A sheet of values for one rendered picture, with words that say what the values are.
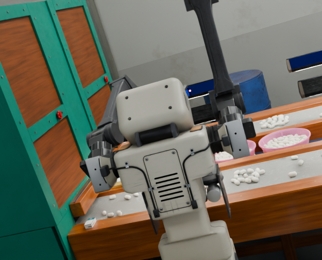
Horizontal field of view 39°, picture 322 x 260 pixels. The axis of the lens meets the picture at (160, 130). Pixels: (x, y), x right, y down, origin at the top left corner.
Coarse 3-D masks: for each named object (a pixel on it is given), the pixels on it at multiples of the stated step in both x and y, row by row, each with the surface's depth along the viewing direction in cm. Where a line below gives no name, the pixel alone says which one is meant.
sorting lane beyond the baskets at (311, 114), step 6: (312, 108) 278; (318, 108) 275; (288, 114) 282; (294, 114) 278; (300, 114) 275; (306, 114) 272; (312, 114) 269; (318, 114) 265; (294, 120) 268; (300, 120) 265; (306, 120) 262; (258, 126) 277; (276, 126) 267; (282, 126) 264; (258, 132) 267
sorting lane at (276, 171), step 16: (272, 160) 222; (288, 160) 216; (304, 160) 211; (320, 160) 206; (224, 176) 221; (240, 176) 216; (272, 176) 205; (288, 176) 200; (304, 176) 196; (96, 208) 232; (112, 208) 226; (128, 208) 220; (144, 208) 214
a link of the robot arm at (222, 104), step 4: (216, 96) 147; (220, 96) 146; (224, 96) 145; (228, 96) 145; (232, 96) 144; (216, 100) 145; (220, 100) 145; (224, 100) 144; (228, 100) 143; (232, 100) 142; (220, 104) 143; (224, 104) 142; (228, 104) 142; (232, 104) 141; (220, 108) 142
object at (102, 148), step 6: (96, 144) 147; (102, 144) 147; (108, 144) 148; (96, 150) 145; (102, 150) 145; (108, 150) 146; (90, 156) 146; (102, 156) 143; (108, 156) 142; (84, 162) 143; (84, 168) 145
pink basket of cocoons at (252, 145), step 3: (249, 141) 250; (252, 141) 247; (249, 144) 250; (252, 144) 247; (255, 144) 241; (249, 147) 250; (252, 147) 247; (255, 147) 238; (252, 150) 236; (216, 153) 255; (252, 153) 238; (246, 156) 234; (228, 159) 232; (231, 159) 232; (216, 162) 238; (219, 162) 236
